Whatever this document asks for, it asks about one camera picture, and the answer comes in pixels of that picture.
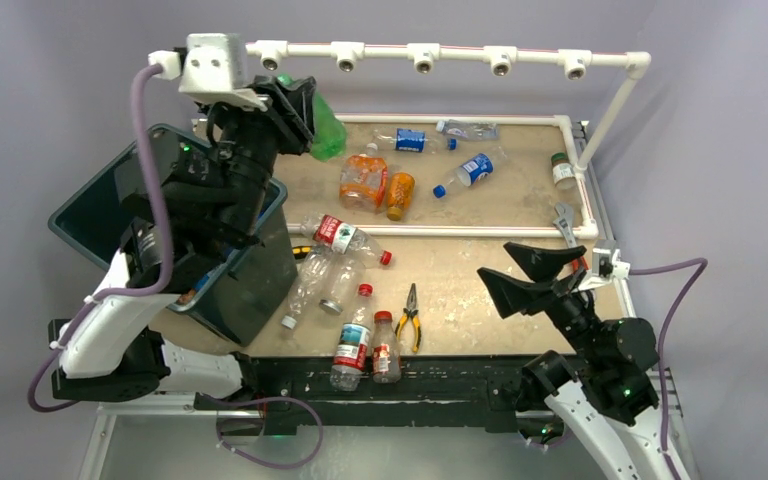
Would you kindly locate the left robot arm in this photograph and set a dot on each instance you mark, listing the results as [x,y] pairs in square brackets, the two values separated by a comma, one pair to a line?
[202,229]

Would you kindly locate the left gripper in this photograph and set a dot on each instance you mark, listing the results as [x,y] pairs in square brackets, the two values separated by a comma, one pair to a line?
[297,127]

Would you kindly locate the green plastic bottle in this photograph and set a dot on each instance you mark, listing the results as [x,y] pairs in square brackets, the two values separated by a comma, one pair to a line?
[330,134]

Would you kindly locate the Pepsi bottle blue cap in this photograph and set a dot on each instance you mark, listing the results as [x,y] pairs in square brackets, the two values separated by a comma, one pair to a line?
[473,171]

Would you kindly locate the white PVC pipe frame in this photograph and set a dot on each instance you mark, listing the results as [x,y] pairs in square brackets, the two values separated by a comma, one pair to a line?
[574,62]

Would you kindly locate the red label bottle red cap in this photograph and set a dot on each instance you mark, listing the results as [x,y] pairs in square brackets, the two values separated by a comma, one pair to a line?
[345,239]

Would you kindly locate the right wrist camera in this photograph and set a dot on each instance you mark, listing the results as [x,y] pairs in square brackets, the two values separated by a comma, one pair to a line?
[606,266]

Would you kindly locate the small jar green lid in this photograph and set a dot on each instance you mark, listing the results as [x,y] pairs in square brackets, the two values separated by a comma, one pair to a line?
[562,171]

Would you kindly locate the clear bottle silver cap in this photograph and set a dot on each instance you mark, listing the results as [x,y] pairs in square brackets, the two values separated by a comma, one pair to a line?
[341,285]

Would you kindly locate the red handled adjustable wrench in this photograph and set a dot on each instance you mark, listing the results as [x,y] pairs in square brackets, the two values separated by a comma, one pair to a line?
[563,223]

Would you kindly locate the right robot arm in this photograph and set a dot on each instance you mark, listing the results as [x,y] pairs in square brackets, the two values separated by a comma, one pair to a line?
[610,403]

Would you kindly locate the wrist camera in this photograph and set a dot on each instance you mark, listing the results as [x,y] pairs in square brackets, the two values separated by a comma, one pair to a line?
[606,266]
[211,71]

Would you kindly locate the yellow handled pliers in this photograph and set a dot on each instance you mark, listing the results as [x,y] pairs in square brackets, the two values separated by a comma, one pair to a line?
[411,317]

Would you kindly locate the red label water bottle front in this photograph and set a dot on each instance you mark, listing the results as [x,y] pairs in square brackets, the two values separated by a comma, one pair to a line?
[352,348]

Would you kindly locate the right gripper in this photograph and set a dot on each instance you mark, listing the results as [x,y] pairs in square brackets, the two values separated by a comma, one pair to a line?
[539,263]

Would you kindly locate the crushed orange label bottle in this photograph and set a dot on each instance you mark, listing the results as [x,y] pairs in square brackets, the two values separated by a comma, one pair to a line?
[363,180]

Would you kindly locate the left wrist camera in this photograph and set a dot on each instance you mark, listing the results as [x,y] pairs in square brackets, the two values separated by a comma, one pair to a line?
[211,71]

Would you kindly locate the yellow black tool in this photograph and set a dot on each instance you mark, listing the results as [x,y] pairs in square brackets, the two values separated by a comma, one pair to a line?
[301,252]

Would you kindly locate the blue label bottle back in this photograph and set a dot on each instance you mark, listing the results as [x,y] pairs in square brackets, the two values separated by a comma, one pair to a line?
[412,141]

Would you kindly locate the clear crushed bottle back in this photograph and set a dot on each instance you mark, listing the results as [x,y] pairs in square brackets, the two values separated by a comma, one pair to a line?
[467,131]

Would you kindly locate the clear bottle white cap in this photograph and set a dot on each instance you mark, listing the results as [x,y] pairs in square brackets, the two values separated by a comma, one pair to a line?
[312,275]

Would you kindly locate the small orange juice bottle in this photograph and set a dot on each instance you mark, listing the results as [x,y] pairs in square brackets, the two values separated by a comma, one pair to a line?
[399,195]

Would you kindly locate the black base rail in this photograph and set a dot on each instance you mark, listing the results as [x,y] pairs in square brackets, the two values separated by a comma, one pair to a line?
[434,391]

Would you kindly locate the small red cap bottle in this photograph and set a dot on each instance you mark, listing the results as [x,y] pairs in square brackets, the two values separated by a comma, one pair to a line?
[386,366]

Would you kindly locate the dark green plastic bin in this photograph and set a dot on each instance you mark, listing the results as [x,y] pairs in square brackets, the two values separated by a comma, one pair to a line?
[234,291]

